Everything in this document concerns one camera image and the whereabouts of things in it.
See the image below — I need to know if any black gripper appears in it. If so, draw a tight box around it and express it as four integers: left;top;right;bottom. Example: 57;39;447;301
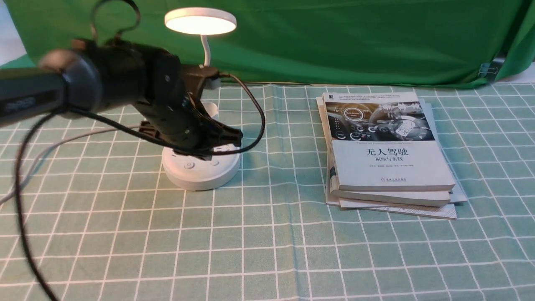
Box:
133;46;243;161

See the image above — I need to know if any white desk lamp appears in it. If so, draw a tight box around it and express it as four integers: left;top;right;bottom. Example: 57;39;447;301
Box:
162;7;240;191

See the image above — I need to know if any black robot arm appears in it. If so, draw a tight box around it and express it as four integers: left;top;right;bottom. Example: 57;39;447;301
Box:
0;39;243;160

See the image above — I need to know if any green checkered tablecloth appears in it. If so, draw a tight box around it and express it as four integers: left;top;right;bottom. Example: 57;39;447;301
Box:
23;83;535;301

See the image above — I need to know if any white top book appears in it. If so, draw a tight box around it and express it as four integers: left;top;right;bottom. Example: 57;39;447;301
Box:
322;92;456;192

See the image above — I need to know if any green backdrop cloth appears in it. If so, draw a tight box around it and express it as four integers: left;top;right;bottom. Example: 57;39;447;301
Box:
4;0;535;89

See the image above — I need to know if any metal binder clip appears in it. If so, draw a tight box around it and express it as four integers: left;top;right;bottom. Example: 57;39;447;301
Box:
477;57;506;83

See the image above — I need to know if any white lamp cable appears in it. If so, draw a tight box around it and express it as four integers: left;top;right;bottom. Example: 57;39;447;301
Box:
0;125;143;205

